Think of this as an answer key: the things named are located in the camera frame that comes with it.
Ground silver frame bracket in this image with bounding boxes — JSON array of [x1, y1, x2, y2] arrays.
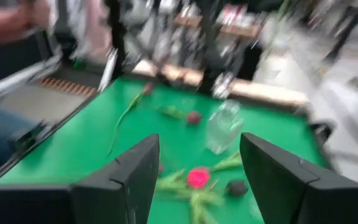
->
[[98, 48, 119, 93]]

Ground ribbed narrow-neck glass vase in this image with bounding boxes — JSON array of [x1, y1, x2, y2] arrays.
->
[[205, 99, 244, 156]]

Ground dark red artificial tulip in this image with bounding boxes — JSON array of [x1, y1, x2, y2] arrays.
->
[[157, 105, 203, 126], [107, 82, 155, 155]]

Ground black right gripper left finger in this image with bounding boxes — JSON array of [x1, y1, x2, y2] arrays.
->
[[0, 134, 160, 224]]

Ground green table mat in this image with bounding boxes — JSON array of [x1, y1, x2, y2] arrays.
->
[[0, 76, 328, 224]]

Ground pink artificial tulip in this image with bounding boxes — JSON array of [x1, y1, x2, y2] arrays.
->
[[155, 166, 229, 224]]

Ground black artificial tulip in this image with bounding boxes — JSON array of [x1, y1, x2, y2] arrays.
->
[[211, 151, 250, 198]]

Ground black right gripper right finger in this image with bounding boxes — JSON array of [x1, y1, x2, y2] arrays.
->
[[240, 133, 358, 224]]

